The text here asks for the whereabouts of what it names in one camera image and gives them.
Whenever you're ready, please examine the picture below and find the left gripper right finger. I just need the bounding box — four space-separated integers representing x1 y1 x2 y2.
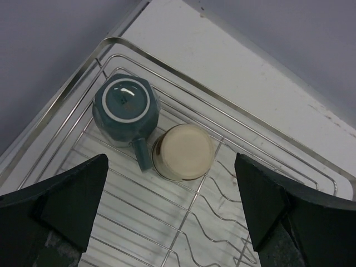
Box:
234 154 355 266

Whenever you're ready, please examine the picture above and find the beige brown cup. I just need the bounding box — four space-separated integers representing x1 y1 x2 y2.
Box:
152 123 215 182

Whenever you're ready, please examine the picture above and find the dark teal mug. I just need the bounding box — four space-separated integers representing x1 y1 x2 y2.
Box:
92 73 161 172

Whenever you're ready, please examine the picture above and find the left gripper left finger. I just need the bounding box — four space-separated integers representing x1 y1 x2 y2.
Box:
1 154 108 266

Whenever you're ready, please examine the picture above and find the metal wire dish rack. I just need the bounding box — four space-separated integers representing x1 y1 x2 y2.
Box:
1 37 355 266

